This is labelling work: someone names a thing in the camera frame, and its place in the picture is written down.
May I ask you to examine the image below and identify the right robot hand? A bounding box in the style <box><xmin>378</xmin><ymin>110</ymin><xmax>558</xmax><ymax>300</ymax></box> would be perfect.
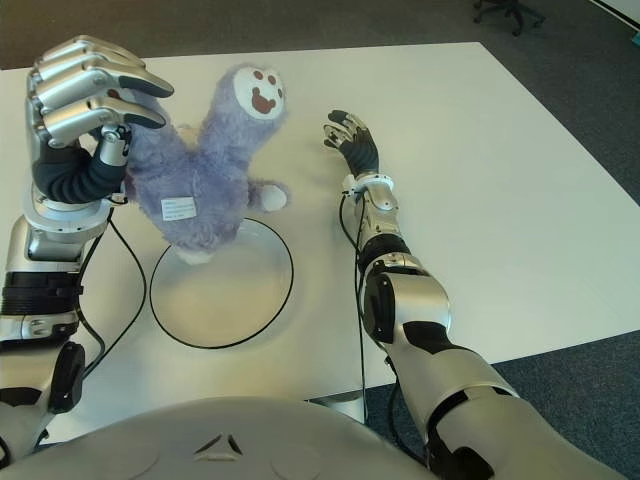
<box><xmin>323</xmin><ymin>109</ymin><xmax>380</xmax><ymax>179</ymax></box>

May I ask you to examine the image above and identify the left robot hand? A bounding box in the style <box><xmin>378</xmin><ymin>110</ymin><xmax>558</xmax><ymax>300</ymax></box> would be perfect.
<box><xmin>24</xmin><ymin>34</ymin><xmax>175</xmax><ymax>211</ymax></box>

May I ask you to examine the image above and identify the purple plush bunny doll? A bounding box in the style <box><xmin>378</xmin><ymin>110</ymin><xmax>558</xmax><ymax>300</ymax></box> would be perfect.
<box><xmin>122</xmin><ymin>63</ymin><xmax>291</xmax><ymax>265</ymax></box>

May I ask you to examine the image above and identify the white plate black rim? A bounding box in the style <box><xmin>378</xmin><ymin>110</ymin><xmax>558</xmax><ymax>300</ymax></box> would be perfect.
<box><xmin>149</xmin><ymin>217</ymin><xmax>295</xmax><ymax>350</ymax></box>

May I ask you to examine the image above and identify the black office chair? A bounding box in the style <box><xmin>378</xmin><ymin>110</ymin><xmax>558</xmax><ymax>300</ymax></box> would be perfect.
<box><xmin>472</xmin><ymin>0</ymin><xmax>547</xmax><ymax>37</ymax></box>

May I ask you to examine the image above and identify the silver table base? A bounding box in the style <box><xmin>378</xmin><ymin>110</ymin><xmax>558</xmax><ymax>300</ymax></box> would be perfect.
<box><xmin>305</xmin><ymin>389</ymin><xmax>370</xmax><ymax>424</ymax></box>

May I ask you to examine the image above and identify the grey robot torso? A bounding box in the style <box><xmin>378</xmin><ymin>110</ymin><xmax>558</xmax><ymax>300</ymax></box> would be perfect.
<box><xmin>0</xmin><ymin>397</ymin><xmax>432</xmax><ymax>480</ymax></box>

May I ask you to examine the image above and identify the long black right arm cable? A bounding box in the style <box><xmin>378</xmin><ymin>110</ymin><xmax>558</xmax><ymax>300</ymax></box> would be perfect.
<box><xmin>339</xmin><ymin>194</ymin><xmax>370</xmax><ymax>422</ymax></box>

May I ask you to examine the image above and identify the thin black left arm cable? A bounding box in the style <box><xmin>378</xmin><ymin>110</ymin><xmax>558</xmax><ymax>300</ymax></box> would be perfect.
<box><xmin>34</xmin><ymin>217</ymin><xmax>150</xmax><ymax>446</ymax></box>

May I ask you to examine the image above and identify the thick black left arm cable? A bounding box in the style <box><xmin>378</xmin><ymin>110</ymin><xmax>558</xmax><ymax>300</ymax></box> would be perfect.
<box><xmin>74</xmin><ymin>302</ymin><xmax>107</xmax><ymax>381</ymax></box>

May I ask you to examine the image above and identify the short black right elbow cable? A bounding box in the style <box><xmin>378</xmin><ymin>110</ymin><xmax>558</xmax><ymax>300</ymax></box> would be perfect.
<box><xmin>383</xmin><ymin>355</ymin><xmax>406</xmax><ymax>447</ymax></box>

